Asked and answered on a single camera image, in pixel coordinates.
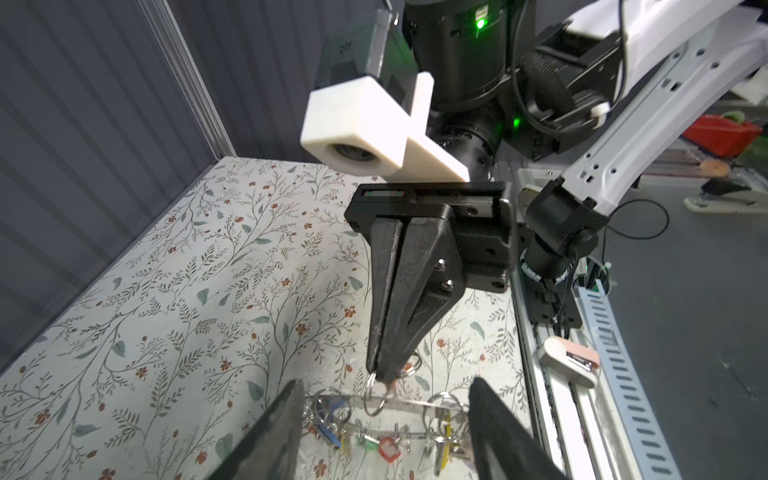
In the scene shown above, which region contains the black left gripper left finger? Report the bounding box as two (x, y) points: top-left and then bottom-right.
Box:
(209, 380), (305, 480)

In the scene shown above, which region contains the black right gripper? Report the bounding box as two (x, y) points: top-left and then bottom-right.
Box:
(344, 182), (516, 383)

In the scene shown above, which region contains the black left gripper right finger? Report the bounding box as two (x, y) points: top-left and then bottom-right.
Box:
(469, 377), (566, 480)

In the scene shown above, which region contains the large keyring with keys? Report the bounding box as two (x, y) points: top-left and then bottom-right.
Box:
(296, 353), (477, 479)

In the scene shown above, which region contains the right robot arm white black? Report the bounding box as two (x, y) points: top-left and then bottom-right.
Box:
(345, 1), (767, 384)

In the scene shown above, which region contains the pink white stapler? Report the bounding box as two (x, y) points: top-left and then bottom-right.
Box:
(536, 336), (601, 389)

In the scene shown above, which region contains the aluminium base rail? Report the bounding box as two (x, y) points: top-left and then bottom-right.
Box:
(511, 264), (681, 479)

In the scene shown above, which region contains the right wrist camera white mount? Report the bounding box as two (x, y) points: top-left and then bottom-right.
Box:
(300, 72), (470, 183)

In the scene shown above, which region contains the thin black cable right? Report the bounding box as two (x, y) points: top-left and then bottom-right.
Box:
(509, 0), (671, 241)

